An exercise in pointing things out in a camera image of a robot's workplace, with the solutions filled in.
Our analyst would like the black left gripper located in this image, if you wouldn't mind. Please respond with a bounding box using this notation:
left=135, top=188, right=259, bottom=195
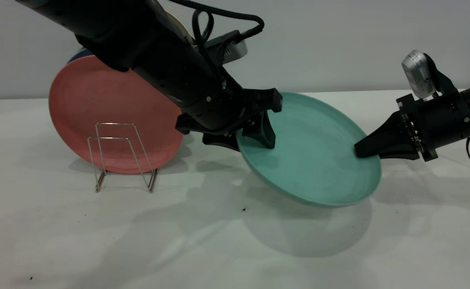
left=175, top=76, right=282, bottom=152

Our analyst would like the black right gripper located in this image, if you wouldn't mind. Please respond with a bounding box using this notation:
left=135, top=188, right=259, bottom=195
left=355, top=89, right=470, bottom=162

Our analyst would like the green round plate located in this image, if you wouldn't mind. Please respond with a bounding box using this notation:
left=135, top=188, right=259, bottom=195
left=235, top=92, right=382, bottom=208

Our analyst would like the pink round plate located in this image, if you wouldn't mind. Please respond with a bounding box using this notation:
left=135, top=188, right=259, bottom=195
left=49, top=55, right=184, bottom=175

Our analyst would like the blue round plate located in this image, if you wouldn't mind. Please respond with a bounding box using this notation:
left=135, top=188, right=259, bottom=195
left=67, top=47, right=92, bottom=64

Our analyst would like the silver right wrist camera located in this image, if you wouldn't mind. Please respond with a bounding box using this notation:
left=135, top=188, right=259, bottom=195
left=401, top=50, right=458, bottom=100

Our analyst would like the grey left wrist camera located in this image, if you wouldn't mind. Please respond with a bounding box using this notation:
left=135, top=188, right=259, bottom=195
left=203, top=30, right=248, bottom=67

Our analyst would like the metal wire plate rack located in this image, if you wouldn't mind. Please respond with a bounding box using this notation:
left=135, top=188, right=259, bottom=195
left=88, top=123, right=158, bottom=193

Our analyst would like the black braided cable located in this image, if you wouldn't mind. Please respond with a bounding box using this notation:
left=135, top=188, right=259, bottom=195
left=171, top=0, right=265, bottom=53

